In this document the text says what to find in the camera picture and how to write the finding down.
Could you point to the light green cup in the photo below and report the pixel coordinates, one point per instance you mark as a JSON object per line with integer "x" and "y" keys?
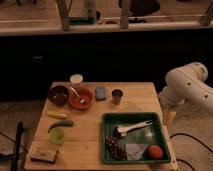
{"x": 56, "y": 136}

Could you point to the black office chair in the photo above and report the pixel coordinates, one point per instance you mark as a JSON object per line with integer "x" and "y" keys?
{"x": 139, "y": 9}

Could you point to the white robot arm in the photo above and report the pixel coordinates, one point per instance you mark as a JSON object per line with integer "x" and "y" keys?
{"x": 187, "y": 83}

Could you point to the white cup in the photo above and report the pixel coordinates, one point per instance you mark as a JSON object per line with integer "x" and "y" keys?
{"x": 76, "y": 80}

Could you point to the grey folded cloth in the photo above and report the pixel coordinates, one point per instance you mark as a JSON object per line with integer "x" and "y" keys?
{"x": 135, "y": 151}

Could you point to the orange fruit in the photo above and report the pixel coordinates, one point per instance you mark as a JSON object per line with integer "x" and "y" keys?
{"x": 155, "y": 152}

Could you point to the bunch of dark grapes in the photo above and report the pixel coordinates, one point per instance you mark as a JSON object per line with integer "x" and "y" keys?
{"x": 115, "y": 150}

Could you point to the brown wooden block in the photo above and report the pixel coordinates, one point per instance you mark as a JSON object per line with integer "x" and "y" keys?
{"x": 44, "y": 155}

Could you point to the green plastic tray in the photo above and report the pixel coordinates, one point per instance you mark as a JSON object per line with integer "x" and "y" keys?
{"x": 150, "y": 135}

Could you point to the metal spoon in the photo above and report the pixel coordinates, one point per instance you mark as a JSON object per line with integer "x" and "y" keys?
{"x": 81, "y": 99}

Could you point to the dark metal cup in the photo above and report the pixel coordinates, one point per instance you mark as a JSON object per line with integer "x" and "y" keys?
{"x": 117, "y": 96}

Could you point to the white dish brush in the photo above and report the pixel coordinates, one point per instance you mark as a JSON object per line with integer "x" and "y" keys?
{"x": 121, "y": 131}

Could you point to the yellow banana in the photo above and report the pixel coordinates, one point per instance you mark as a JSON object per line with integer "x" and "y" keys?
{"x": 56, "y": 115}

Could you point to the green cucumber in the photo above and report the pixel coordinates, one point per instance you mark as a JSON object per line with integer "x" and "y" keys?
{"x": 63, "y": 123}

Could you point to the orange bowl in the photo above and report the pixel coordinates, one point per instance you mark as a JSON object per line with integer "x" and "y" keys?
{"x": 74, "y": 100}

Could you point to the dark brown bowl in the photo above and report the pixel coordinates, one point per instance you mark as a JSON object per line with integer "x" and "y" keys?
{"x": 58, "y": 95}

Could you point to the black pole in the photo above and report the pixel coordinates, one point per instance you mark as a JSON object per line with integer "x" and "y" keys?
{"x": 17, "y": 145}

